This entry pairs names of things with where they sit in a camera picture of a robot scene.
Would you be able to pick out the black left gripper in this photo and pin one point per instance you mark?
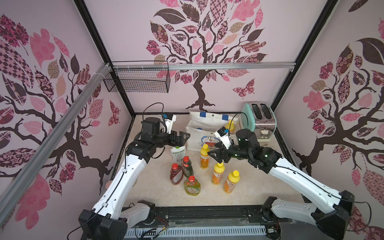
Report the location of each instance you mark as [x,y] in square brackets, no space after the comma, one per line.
[181,142]

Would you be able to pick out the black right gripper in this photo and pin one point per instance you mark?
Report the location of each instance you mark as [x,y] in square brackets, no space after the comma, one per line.
[223,152]

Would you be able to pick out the orange soap bottle yellow cap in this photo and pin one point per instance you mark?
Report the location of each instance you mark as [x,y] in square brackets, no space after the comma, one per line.
[204,156]
[219,169]
[231,182]
[230,126]

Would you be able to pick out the white canvas Doraemon shopping bag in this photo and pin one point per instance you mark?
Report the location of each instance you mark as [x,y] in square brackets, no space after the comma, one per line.
[202,127]

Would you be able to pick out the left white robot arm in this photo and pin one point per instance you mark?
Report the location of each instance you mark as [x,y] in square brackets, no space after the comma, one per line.
[107,220]

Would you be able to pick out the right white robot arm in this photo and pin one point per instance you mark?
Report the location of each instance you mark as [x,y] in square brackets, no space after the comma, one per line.
[328,209]

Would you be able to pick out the dark green soap bottle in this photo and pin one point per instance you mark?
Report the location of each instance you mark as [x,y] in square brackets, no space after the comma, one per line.
[187,167]

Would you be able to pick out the dark red soap bottle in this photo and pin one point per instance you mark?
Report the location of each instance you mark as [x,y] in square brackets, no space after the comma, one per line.
[176,174]

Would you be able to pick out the yellow-green soap bottle red cap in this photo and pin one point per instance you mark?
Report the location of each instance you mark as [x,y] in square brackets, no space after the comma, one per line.
[192,186]

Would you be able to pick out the white bottle green cap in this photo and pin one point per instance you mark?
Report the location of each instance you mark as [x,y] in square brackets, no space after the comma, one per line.
[178,154]

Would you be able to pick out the mint green toaster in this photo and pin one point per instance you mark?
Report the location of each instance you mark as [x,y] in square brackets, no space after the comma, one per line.
[259,118]

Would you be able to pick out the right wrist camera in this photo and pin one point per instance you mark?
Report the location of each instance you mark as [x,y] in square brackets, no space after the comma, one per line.
[224,135]

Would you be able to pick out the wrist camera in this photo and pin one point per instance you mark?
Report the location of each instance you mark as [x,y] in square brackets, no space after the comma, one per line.
[169,120]
[224,135]

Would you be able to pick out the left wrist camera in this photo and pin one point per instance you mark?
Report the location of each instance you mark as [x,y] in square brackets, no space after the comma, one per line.
[169,120]

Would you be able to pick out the black wire basket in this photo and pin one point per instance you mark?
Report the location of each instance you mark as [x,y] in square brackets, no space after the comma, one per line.
[139,77]

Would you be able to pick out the aluminium rail back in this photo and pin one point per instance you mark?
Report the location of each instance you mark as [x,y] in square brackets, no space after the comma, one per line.
[220,66]

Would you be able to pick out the aluminium rail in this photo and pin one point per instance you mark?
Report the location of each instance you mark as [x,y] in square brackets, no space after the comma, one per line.
[220,66]
[23,180]

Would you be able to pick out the aluminium rail left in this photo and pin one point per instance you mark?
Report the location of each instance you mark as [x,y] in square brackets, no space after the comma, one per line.
[23,180]

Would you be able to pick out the black corner frame post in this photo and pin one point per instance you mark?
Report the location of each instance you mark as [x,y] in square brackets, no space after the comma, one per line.
[86,16]

